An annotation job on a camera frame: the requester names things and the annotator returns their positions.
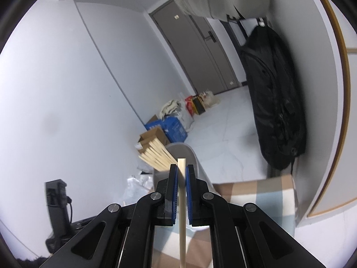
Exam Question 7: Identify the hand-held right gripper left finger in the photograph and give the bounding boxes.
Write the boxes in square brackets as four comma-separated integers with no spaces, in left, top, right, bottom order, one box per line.
[39,164,179,268]

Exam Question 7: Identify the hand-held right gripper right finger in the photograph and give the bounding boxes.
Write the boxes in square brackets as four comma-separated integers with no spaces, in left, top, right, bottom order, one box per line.
[185,164,327,268]

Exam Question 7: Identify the white slanted utensil holder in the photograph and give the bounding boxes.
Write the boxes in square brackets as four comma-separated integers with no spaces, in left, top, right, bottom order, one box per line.
[151,142,221,232]

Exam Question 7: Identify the pale wooden chopstick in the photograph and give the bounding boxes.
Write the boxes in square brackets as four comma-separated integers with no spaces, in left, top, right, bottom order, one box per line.
[178,158,187,268]

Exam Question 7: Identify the pile of wooden chopsticks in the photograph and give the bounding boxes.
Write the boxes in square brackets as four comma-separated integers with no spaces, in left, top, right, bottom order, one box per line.
[138,140,178,173]

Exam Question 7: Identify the crumpled clear plastic sheet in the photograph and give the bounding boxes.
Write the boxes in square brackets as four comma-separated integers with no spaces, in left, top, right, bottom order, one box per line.
[121,173,154,205]

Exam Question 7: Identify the checkered blue beige cloth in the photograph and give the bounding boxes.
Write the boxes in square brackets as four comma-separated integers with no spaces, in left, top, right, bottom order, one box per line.
[152,174,297,268]

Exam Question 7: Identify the brown cardboard box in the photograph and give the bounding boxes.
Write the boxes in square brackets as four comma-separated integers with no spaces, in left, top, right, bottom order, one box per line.
[135,127,170,157]

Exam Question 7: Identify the blue cardboard box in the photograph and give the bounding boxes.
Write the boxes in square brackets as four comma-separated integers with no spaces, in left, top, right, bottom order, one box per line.
[145,117,187,143]

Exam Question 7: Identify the white plastic bag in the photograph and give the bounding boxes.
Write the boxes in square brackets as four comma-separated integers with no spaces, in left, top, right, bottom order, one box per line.
[173,100,196,132]

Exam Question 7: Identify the crumpled beige cloth heap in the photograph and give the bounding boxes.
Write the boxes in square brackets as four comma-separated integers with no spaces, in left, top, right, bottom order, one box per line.
[160,100,182,119]

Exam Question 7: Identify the red snack bag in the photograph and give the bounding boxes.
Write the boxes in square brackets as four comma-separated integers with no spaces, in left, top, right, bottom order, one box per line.
[185,95,200,115]

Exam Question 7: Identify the black and yellow bag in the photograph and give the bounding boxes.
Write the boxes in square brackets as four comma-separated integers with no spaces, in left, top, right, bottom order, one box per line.
[192,95,207,115]

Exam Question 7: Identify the translucent beige plastic bag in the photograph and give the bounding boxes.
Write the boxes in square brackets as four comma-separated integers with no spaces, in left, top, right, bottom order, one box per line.
[202,90,219,108]

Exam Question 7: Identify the black hanging backpack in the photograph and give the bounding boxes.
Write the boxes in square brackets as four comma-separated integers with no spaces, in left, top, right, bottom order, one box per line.
[241,25,307,171]

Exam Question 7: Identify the grey entrance door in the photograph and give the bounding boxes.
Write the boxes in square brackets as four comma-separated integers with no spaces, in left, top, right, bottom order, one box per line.
[149,0,240,95]

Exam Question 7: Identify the white wood-trimmed panel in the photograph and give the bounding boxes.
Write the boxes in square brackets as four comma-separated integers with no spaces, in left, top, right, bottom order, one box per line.
[307,0,357,218]

